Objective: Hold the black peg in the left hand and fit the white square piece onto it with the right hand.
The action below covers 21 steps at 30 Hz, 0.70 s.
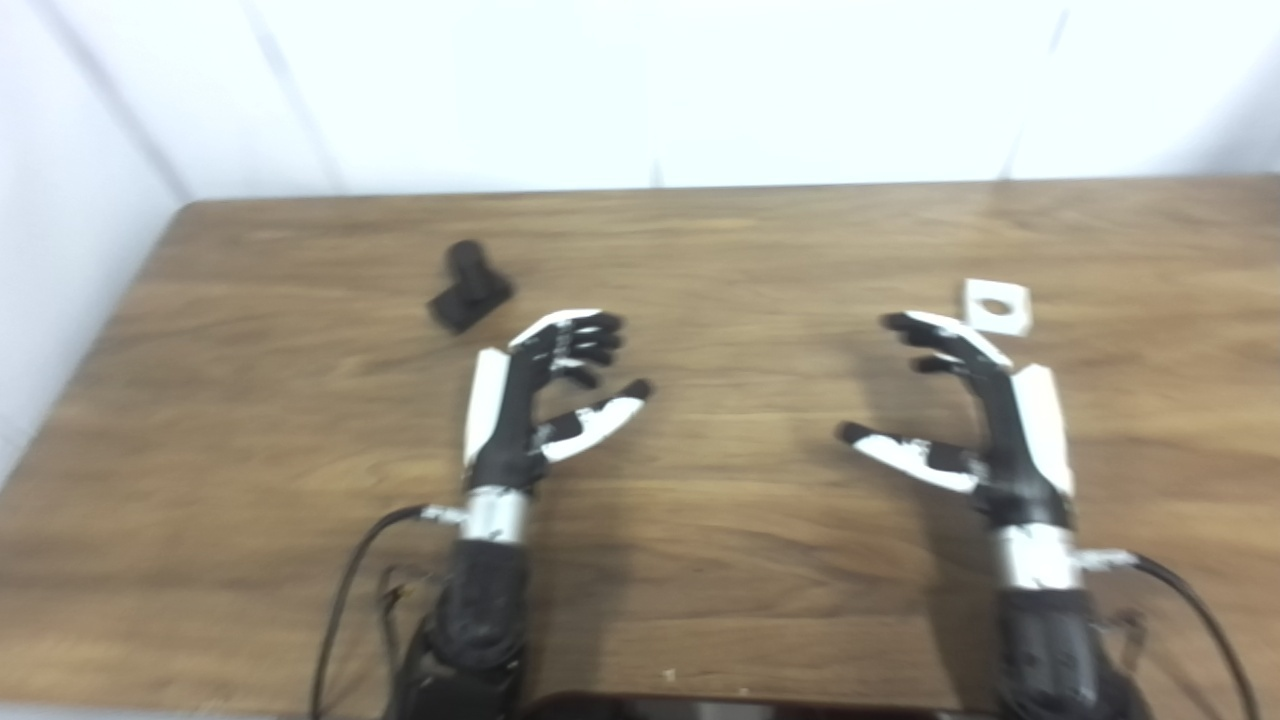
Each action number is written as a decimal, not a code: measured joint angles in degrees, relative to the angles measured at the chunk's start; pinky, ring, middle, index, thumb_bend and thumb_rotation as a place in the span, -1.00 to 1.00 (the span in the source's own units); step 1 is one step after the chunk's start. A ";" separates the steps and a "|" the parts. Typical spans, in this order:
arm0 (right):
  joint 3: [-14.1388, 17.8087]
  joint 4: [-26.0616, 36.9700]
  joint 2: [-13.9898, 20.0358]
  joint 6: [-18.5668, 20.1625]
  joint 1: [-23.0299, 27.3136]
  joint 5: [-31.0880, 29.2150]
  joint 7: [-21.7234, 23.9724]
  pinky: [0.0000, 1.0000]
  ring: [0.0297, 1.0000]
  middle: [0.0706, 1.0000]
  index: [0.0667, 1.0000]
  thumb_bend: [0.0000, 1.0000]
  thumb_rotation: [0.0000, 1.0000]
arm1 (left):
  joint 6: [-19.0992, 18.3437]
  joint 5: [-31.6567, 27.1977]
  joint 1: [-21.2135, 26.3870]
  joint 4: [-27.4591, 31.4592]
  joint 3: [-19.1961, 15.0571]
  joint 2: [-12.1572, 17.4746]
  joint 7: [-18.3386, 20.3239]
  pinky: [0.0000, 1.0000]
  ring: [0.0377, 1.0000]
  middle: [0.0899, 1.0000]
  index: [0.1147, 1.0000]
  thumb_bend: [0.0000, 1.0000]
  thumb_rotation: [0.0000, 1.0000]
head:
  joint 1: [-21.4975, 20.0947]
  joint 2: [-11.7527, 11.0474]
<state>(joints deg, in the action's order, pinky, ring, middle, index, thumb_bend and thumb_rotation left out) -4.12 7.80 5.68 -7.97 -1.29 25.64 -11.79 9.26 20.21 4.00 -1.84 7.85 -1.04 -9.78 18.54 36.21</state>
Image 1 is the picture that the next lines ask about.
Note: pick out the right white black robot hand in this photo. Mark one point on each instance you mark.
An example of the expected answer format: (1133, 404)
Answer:
(1015, 450)

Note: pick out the white square piece with hole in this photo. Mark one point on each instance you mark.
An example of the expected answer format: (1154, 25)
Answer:
(1012, 322)

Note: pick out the black peg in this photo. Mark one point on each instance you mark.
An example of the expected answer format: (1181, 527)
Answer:
(468, 295)

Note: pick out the dark robot torso edge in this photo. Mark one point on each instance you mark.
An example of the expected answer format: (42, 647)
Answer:
(740, 710)

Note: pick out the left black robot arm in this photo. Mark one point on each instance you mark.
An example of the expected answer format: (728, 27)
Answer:
(480, 610)

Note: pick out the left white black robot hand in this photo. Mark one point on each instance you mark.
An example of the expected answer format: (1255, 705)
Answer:
(505, 420)

